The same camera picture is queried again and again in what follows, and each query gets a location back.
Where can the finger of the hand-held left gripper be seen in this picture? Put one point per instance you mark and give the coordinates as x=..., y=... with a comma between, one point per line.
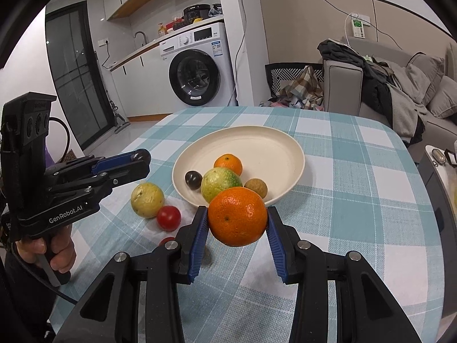
x=114, y=160
x=132, y=173

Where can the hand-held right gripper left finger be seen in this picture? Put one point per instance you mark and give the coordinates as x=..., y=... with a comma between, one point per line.
x=200, y=243

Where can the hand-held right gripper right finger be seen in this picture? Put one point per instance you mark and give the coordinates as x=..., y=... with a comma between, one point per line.
x=276, y=246

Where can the dark purple plum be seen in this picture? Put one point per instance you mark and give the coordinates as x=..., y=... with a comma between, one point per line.
x=141, y=156
x=192, y=179

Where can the red tomato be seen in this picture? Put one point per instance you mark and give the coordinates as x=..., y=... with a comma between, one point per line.
x=165, y=241
x=168, y=218

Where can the orange mandarin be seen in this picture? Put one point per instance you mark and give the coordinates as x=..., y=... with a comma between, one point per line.
x=228, y=163
x=237, y=216

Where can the green yellow round fruit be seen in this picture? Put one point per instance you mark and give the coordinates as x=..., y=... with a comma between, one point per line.
x=217, y=184

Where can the small brown fruit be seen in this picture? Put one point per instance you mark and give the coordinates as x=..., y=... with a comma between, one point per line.
x=256, y=187

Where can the cream round plate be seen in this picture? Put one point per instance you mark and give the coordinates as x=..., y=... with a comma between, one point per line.
x=271, y=150

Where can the person's left forearm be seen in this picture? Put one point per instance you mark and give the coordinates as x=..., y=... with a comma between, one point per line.
x=21, y=293

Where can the person's left hand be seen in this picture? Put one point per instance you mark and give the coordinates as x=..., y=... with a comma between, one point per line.
x=62, y=253

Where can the purple bag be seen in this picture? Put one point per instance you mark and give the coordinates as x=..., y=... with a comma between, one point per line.
x=48, y=157

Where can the stick vacuum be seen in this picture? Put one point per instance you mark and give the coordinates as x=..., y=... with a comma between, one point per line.
x=121, y=123

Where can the cardboard box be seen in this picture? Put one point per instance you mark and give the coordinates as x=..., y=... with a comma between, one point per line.
x=71, y=155

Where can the white lower cabinets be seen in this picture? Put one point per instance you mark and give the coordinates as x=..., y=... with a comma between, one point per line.
x=142, y=85

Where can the teal checked tablecloth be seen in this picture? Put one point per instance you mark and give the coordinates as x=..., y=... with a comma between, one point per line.
x=357, y=221

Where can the black glass door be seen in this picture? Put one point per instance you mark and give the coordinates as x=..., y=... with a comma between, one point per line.
x=71, y=78

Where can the white washing machine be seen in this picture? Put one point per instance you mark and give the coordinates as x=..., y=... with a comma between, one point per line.
x=194, y=78

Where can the kitchen faucet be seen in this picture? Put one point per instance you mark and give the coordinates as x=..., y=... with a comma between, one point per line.
x=146, y=41

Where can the yellow bottle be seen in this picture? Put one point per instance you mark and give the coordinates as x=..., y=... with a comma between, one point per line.
x=162, y=31

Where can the red box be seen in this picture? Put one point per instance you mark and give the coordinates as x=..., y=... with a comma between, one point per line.
x=171, y=25

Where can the plaid cloth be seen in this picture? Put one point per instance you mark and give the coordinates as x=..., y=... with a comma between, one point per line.
x=303, y=85

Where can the black patterned laundry basket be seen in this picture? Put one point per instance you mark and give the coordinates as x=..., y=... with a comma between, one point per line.
x=276, y=78

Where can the black cooker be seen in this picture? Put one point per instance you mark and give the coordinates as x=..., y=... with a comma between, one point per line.
x=196, y=12

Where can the grey sofa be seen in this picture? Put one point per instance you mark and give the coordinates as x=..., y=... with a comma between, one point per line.
x=342, y=85

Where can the white side table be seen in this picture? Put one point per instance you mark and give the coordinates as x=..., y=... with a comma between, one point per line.
x=441, y=185

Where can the crumpled plastic bag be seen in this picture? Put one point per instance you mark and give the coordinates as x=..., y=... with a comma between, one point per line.
x=215, y=10

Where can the small metal object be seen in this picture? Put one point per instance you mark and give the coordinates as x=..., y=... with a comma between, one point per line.
x=438, y=156

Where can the grey clothing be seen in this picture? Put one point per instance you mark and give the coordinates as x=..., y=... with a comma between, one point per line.
x=403, y=110

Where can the dark jacket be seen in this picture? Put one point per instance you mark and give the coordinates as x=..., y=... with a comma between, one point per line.
x=339, y=51

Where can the grey pillow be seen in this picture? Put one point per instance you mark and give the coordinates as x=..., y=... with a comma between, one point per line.
x=444, y=98
x=426, y=69

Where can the wall socket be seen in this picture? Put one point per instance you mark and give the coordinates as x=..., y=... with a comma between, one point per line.
x=102, y=41

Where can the white green wall device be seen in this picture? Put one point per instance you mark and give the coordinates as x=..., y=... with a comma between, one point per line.
x=357, y=28

